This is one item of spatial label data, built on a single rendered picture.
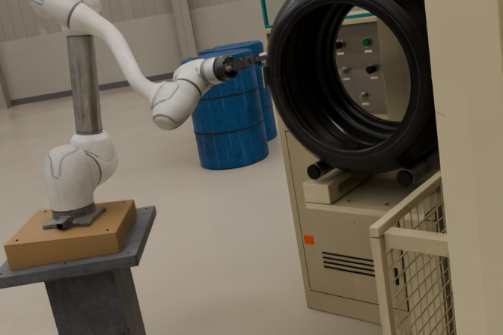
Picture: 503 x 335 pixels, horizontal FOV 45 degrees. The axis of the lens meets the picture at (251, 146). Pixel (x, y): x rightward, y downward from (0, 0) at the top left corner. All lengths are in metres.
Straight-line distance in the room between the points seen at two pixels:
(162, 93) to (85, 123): 0.53
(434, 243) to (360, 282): 1.60
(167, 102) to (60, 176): 0.52
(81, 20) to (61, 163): 0.50
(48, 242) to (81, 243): 0.11
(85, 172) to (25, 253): 0.34
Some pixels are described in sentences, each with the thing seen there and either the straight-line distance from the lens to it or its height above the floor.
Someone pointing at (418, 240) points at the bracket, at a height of 0.98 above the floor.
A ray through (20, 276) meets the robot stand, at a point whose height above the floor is 0.64.
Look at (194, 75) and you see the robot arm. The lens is 2.01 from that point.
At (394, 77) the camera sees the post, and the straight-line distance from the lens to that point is 1.96.
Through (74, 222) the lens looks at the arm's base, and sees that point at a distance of 2.27.
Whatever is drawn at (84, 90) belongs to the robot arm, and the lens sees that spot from 2.38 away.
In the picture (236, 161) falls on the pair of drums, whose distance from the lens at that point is 5.20.
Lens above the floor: 1.42
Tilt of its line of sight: 14 degrees down
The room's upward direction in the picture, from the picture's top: 10 degrees counter-clockwise
